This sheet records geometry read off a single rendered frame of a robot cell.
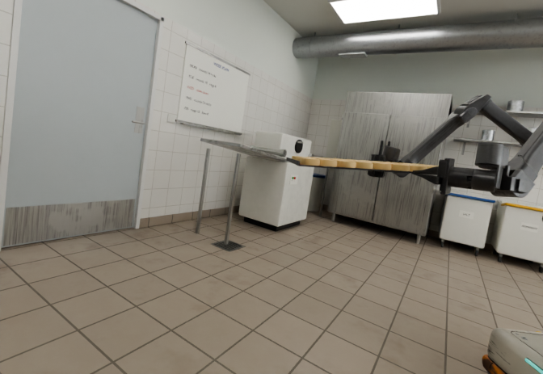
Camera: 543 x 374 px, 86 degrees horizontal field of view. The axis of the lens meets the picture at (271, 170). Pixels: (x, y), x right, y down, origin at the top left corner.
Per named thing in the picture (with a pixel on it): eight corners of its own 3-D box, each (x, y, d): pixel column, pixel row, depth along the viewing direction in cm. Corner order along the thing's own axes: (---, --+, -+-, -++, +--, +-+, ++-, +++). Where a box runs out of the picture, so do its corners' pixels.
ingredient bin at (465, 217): (435, 246, 399) (446, 191, 394) (435, 237, 455) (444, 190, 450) (483, 259, 373) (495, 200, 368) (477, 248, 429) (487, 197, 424)
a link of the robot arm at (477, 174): (498, 191, 73) (499, 194, 77) (503, 164, 73) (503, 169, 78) (465, 187, 77) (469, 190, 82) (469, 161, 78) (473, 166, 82)
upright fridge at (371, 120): (427, 236, 462) (452, 107, 448) (423, 247, 385) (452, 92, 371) (342, 214, 535) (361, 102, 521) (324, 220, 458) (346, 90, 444)
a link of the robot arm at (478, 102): (485, 86, 124) (471, 89, 134) (462, 113, 127) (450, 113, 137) (564, 148, 127) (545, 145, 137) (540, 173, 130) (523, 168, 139)
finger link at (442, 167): (408, 180, 87) (444, 185, 81) (411, 157, 87) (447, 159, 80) (415, 180, 92) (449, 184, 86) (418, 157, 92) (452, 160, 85)
